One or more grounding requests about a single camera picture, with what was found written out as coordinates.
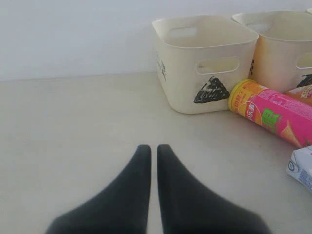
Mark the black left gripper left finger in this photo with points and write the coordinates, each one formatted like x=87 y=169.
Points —
x=121 y=208

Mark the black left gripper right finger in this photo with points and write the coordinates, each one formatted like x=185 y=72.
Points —
x=189 y=207

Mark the pink chip can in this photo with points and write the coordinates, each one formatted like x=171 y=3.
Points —
x=281 y=115

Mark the orange noodle packet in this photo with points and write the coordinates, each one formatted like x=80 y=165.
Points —
x=302 y=94

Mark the white blue milk carton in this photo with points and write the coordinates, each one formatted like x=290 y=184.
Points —
x=300 y=166

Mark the cream bin with triangle mark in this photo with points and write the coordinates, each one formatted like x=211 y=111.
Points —
x=200 y=59

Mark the cream bin with square mark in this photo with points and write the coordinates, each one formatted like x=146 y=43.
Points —
x=283 y=55

